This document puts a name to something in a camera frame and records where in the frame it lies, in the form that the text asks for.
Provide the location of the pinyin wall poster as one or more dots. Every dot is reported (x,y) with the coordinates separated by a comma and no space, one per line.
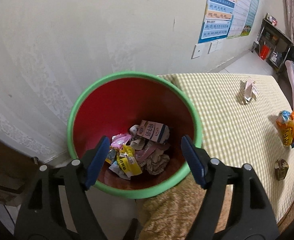
(217,20)

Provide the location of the long pink snack wrapper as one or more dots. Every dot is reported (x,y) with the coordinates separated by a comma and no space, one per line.
(152,158)

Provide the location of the tan fuzzy sleeve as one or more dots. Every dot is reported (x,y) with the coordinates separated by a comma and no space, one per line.
(170,214)

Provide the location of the middle white wall poster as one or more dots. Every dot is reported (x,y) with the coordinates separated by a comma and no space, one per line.
(240,15)

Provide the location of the white red wrapper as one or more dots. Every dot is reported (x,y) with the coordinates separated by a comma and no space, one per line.
(250,90)

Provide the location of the green red trash bin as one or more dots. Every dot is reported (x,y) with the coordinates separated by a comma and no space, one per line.
(116,102)

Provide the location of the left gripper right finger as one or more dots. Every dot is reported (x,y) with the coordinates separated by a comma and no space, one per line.
(235,205)

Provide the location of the white wall outlet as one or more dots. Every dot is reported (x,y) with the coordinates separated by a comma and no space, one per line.
(198,50)

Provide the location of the checkered yellow tablecloth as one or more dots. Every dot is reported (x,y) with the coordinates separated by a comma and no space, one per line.
(237,133)

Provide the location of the orange snack bag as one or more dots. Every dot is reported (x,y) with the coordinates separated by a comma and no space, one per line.
(285,122)

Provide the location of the dark metal shelf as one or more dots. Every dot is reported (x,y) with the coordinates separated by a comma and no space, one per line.
(278,43)

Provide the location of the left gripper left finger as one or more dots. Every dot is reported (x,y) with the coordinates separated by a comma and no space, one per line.
(40,215)

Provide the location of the large pink snack bag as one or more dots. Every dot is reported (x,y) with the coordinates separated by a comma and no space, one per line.
(119,140)

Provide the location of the red small bin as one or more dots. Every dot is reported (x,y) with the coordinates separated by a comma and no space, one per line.
(264,51)

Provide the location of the white blue milk carton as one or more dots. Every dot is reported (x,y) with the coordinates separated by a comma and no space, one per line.
(153,131)

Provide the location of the double white wall socket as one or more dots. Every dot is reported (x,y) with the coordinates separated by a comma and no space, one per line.
(215,46)

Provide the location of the green blue wall poster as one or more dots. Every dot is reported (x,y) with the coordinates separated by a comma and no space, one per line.
(250,18)

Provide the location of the brown chocolate wrapper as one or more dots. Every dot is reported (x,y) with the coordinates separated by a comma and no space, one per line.
(281,168)

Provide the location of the yellow snack wrapper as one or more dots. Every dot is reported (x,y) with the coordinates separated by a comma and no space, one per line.
(127,161)

